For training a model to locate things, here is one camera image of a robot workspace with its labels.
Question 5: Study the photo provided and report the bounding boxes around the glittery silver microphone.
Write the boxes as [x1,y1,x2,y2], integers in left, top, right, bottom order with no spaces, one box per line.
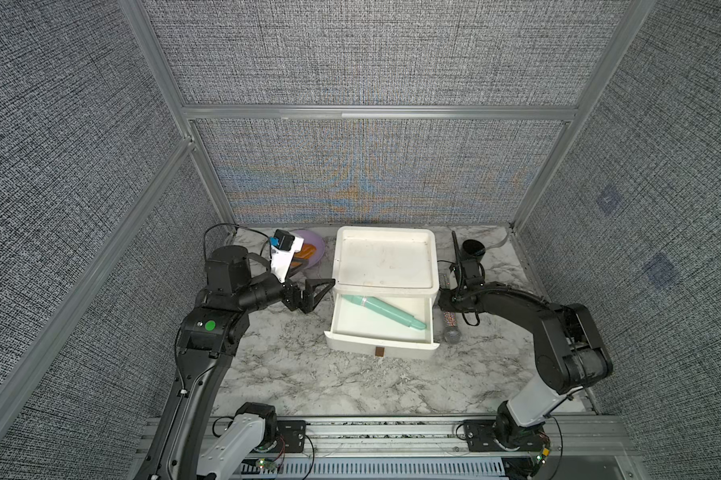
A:
[441,310,461,344]

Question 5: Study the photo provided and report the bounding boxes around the mint green tube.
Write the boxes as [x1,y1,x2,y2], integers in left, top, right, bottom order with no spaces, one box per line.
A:
[342,295,426,331]

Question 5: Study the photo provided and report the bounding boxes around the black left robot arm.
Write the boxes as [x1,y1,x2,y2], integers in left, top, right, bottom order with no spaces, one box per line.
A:
[136,245,336,479]

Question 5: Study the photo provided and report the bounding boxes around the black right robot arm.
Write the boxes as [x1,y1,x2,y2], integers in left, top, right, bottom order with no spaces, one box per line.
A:
[437,233,613,451]

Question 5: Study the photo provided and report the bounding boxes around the white three-drawer storage unit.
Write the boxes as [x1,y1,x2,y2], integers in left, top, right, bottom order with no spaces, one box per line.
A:
[332,226,439,299]

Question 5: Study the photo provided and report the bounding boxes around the black cup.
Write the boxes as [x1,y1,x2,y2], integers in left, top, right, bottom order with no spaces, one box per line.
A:
[460,239,486,263]

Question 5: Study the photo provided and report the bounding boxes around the orange pastry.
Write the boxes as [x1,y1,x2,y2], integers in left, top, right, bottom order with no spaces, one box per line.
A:
[294,243,318,265]

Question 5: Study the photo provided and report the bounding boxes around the purple plastic plate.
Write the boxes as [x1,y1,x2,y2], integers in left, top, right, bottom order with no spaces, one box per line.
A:
[292,230,326,269]

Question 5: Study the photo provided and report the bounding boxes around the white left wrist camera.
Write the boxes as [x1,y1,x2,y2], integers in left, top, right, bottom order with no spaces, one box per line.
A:
[270,229,304,283]

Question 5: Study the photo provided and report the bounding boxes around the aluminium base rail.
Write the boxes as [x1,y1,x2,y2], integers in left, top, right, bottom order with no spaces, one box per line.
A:
[131,415,637,480]

